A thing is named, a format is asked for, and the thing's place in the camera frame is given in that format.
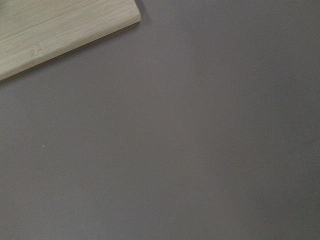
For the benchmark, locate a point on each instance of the bamboo cutting board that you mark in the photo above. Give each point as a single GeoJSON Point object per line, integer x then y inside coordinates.
{"type": "Point", "coordinates": [35, 31]}

